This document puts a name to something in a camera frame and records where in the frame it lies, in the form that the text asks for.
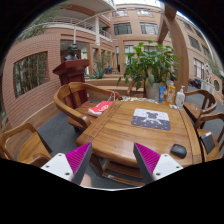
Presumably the white pump bottle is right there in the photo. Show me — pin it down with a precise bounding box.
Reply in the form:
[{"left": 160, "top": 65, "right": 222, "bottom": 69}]
[{"left": 175, "top": 86, "right": 185, "bottom": 108}]

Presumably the large green potted plant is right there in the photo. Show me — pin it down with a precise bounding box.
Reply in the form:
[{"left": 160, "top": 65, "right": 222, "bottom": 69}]
[{"left": 123, "top": 42, "right": 180, "bottom": 100}]

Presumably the dark red wooden pedestal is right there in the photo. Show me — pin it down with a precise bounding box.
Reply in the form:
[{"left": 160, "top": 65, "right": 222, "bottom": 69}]
[{"left": 53, "top": 59, "right": 89, "bottom": 85}]

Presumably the wooden armchair near right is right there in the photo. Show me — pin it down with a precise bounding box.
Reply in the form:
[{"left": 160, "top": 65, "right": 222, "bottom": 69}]
[{"left": 195, "top": 112, "right": 224, "bottom": 162}]

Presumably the wooden armchair far left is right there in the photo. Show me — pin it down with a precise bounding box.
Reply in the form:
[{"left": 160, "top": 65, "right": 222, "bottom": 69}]
[{"left": 54, "top": 82, "right": 119, "bottom": 130}]

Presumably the wooden armchair far right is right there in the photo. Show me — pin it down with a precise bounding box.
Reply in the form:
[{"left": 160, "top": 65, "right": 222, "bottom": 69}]
[{"left": 183, "top": 89, "right": 217, "bottom": 123}]

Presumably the dark bust statue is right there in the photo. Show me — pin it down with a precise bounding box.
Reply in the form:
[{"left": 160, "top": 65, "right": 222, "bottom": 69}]
[{"left": 64, "top": 44, "right": 78, "bottom": 61}]

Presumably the yellow bottle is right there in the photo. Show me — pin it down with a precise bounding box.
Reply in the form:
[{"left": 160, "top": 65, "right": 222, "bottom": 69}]
[{"left": 166, "top": 81, "right": 176, "bottom": 104}]

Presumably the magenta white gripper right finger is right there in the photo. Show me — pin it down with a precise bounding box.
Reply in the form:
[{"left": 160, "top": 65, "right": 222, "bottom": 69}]
[{"left": 133, "top": 143, "right": 182, "bottom": 184}]

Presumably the dark tablet on chair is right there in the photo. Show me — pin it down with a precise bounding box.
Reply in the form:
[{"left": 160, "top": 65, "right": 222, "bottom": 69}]
[{"left": 201, "top": 132, "right": 215, "bottom": 154}]

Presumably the wooden armchair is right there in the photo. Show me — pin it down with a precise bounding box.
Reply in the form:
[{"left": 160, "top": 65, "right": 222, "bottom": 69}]
[
  {"left": 0, "top": 123, "right": 52, "bottom": 167},
  {"left": 195, "top": 112, "right": 224, "bottom": 162},
  {"left": 183, "top": 89, "right": 217, "bottom": 123},
  {"left": 54, "top": 82, "right": 119, "bottom": 130}
]

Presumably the wooden table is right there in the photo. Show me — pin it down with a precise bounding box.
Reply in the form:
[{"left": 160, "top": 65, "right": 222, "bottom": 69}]
[{"left": 76, "top": 100, "right": 202, "bottom": 186}]

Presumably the black computer mouse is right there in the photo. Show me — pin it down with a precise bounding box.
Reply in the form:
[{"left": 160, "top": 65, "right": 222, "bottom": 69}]
[{"left": 171, "top": 144, "right": 187, "bottom": 159}]

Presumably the wooden armchair near left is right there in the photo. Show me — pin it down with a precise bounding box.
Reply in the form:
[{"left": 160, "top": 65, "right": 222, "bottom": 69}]
[{"left": 0, "top": 123, "right": 52, "bottom": 167}]

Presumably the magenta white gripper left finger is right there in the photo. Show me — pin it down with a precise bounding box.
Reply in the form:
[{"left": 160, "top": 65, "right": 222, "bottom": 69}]
[{"left": 42, "top": 142, "right": 92, "bottom": 186}]

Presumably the blue tube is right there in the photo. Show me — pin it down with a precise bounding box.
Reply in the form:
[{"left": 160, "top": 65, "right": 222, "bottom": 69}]
[{"left": 159, "top": 85, "right": 166, "bottom": 103}]

